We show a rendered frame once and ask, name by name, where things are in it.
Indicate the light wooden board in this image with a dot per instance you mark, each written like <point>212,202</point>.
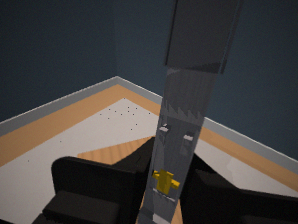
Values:
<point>118,152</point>

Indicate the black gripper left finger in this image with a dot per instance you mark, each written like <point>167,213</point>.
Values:
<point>123,182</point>

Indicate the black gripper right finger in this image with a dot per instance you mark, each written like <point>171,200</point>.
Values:
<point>208,198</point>

